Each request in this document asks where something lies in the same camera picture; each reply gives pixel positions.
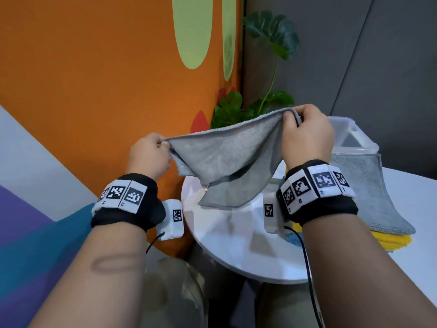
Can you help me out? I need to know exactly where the black right wristband with markers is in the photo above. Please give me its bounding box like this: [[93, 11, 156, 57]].
[[276, 159, 359, 226]]

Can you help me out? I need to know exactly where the black wristband with markers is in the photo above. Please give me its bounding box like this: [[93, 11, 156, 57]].
[[91, 173, 166, 233], [276, 159, 359, 226]]

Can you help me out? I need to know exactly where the blue towel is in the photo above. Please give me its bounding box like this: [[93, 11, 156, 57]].
[[285, 232, 305, 248]]

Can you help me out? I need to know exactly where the black left wristband with markers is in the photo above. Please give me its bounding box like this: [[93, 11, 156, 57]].
[[91, 173, 166, 233]]

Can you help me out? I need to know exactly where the black camera cable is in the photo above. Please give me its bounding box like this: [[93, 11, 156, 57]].
[[284, 225, 323, 328], [146, 232, 165, 254]]

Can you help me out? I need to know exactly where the person's leg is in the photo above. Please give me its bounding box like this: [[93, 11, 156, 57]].
[[258, 283, 321, 328], [140, 257, 207, 328]]

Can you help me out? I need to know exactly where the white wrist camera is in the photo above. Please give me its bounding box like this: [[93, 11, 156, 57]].
[[156, 199, 185, 241], [263, 193, 291, 235]]

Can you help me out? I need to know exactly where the person's left hand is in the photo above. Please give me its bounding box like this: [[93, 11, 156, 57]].
[[126, 133, 171, 181]]

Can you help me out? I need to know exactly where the black left camera cable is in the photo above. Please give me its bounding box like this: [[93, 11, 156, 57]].
[[146, 232, 165, 254]]

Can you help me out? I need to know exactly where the person's right leg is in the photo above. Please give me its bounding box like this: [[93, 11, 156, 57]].
[[258, 283, 321, 328]]

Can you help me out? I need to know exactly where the person's right hand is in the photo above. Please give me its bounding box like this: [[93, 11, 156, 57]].
[[280, 104, 336, 171]]

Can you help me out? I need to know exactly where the black right camera cable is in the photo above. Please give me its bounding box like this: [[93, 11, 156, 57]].
[[284, 225, 323, 328]]

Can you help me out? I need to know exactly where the person's left forearm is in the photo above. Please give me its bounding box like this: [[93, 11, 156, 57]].
[[29, 221, 149, 328]]

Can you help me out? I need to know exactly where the grey towel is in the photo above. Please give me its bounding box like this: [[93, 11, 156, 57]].
[[163, 107, 303, 210], [329, 153, 417, 236]]

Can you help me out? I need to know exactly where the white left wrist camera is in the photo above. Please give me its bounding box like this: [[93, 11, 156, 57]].
[[156, 199, 185, 241]]

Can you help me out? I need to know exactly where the yellow towel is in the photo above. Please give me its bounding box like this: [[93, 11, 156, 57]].
[[292, 221, 413, 252]]

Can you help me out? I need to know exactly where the person's left leg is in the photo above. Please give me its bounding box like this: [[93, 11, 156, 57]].
[[140, 257, 207, 328]]

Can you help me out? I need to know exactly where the person's right forearm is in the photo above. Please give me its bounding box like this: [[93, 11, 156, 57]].
[[302, 215, 437, 328]]

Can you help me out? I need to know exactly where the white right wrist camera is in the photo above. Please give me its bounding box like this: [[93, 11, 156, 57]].
[[263, 193, 291, 235]]

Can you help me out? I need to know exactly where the clear plastic storage box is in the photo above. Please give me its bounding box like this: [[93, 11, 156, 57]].
[[327, 116, 380, 156]]

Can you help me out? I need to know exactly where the green leafy plant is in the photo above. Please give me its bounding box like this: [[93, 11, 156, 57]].
[[211, 10, 301, 129]]

